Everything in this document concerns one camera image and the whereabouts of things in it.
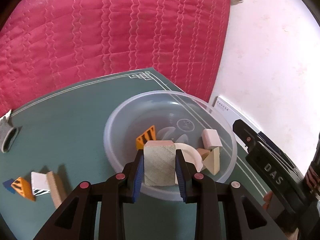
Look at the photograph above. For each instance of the grey work glove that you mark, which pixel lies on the grey work glove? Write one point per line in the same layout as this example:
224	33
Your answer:
8	134

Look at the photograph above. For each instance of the blue wedge block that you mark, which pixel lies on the blue wedge block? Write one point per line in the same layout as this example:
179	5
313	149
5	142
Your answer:
7	186

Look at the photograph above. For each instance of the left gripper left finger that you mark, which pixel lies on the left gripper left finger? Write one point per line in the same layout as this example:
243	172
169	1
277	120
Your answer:
122	188

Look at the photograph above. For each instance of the white striped triangle block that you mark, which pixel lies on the white striped triangle block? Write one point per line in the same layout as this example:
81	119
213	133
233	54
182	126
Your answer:
39	184

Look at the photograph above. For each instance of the clear plastic bowl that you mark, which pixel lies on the clear plastic bowl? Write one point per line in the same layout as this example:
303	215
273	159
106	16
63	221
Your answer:
176	116

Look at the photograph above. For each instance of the light wood wedge block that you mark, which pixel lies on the light wood wedge block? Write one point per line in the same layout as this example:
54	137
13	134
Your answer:
211	161

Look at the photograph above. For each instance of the white power adapter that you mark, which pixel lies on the white power adapter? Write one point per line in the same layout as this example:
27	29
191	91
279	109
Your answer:
210	139

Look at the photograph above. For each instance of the orange striped wedge block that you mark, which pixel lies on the orange striped wedge block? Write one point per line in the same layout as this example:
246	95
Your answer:
22	187

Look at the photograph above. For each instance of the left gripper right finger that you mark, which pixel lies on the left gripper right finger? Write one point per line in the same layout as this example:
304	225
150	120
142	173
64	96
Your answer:
197	188

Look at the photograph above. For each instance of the brown wooden rectangular block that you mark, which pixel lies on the brown wooden rectangular block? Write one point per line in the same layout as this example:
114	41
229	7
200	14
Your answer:
57	190

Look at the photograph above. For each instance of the red quilted bedspread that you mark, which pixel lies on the red quilted bedspread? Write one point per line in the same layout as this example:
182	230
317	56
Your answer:
50	44

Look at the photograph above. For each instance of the cream wooden block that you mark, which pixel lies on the cream wooden block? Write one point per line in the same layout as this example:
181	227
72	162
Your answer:
159	163

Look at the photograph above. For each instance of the orange black striped wedge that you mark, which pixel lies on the orange black striped wedge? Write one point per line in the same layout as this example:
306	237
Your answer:
149	134

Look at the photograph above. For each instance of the white tape roll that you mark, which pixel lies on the white tape roll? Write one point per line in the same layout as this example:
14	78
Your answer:
191	155

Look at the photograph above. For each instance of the white paper sheet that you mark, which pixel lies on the white paper sheet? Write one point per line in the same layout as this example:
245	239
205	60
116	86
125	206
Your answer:
7	115

